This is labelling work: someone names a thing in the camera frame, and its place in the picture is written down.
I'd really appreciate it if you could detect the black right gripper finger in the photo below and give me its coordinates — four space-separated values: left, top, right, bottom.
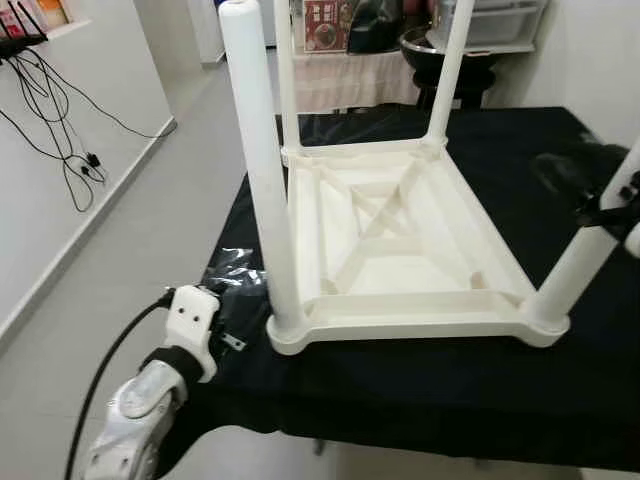
530 152 591 206

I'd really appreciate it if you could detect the clear tape strip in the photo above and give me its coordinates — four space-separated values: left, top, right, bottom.
205 245 271 301

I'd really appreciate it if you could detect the clear plastic storage box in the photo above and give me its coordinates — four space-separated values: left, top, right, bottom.
440 0 549 53

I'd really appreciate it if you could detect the black table cloth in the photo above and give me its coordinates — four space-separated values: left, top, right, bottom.
155 105 640 471

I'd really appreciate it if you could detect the black bag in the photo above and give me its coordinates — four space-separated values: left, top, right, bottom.
348 0 406 53

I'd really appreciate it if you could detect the red printed box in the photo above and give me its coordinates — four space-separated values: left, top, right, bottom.
303 0 353 53

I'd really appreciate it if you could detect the black router with antennas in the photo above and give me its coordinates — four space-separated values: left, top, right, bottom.
0 3 49 63

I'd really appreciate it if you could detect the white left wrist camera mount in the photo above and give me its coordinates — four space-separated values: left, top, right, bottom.
163 285 223 383

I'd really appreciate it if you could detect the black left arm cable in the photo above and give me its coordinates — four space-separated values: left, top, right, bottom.
62 290 176 480

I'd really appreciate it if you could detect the black cable with plug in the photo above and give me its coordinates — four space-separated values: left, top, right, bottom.
0 55 109 213

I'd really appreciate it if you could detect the thin black floor cable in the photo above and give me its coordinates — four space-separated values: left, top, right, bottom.
0 50 176 141

